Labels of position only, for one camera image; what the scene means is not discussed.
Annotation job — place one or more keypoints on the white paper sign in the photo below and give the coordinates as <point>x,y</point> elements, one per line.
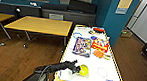
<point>56,16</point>

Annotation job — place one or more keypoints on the white door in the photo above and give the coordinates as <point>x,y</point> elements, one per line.
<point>134,17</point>

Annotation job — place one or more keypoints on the yellow colander bowl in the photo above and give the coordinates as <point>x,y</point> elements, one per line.
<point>84,70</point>

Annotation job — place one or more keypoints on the yellow wall poster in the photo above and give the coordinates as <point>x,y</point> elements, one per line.
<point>124,5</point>

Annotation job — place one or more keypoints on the blue rimmed round plate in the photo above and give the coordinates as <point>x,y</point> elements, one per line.
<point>77,35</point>

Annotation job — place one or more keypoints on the black sofa back cushion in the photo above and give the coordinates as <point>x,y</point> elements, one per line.
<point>82,6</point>

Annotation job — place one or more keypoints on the small black round speaker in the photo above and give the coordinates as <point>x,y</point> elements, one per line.
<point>18,11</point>

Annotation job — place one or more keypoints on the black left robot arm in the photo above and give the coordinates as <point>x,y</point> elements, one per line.
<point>47,73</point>

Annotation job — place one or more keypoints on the red and black game piece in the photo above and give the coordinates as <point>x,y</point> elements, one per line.
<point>98,29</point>

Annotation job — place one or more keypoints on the long dark grey bench sofa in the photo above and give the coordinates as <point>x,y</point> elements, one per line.
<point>10,9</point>

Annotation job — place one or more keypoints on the cardboard box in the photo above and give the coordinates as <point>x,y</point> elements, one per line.
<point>125,32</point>

